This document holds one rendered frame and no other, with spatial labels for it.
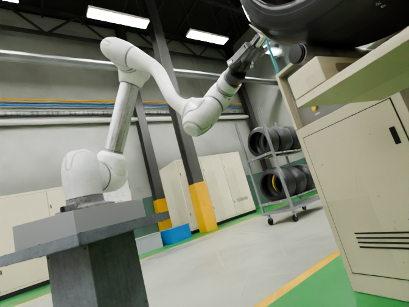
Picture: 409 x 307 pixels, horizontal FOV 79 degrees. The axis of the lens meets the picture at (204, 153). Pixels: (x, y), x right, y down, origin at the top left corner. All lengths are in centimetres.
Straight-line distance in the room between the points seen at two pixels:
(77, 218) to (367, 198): 123
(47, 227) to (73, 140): 775
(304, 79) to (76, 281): 102
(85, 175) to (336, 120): 121
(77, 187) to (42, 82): 852
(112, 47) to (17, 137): 760
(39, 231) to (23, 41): 948
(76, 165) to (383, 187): 133
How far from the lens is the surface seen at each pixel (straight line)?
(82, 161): 120
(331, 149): 143
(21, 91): 942
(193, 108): 95
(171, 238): 589
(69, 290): 119
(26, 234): 123
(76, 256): 112
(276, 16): 70
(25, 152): 862
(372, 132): 132
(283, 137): 470
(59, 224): 105
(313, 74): 61
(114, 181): 134
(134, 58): 125
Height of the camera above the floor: 63
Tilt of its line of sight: 11 degrees up
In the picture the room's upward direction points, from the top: 16 degrees counter-clockwise
